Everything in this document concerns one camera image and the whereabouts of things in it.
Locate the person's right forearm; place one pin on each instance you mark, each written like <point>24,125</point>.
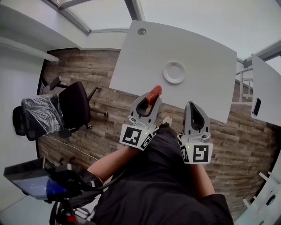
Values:
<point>203,180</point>

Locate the grey table grommet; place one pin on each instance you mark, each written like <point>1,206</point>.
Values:
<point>142,31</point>

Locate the plastic-wrapped black chair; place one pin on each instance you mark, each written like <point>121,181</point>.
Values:
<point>39,112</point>

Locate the person's left forearm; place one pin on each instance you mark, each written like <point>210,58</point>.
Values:
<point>109,163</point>

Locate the black office chair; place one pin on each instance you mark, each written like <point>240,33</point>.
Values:
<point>74,103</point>

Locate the black monitor screen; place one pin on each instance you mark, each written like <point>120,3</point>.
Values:
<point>28,175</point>

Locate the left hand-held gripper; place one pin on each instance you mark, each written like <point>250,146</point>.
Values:
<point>134,136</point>

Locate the black smartphone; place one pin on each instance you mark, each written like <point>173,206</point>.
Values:
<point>256,107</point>

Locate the large white table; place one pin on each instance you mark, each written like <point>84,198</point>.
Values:
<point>153,55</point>

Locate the white rack frame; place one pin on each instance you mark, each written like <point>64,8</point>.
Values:
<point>263,197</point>

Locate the person's black clothing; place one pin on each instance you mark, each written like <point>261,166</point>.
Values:
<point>153,193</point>

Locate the white round plate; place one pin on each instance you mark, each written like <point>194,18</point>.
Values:
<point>173,73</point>

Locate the person's white shoe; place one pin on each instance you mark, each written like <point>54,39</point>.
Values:
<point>166,120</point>

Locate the grey window frame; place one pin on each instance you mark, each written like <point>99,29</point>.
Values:
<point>79,23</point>

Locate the red round button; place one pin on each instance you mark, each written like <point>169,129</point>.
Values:
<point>71,219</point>

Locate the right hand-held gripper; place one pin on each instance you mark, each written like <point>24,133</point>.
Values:
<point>197,151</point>

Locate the red block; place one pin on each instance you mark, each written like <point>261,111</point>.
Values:
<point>153,94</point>

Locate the small white table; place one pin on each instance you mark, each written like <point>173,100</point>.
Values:
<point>267,88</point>

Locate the black equipment stand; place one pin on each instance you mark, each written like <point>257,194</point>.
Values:
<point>63,211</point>

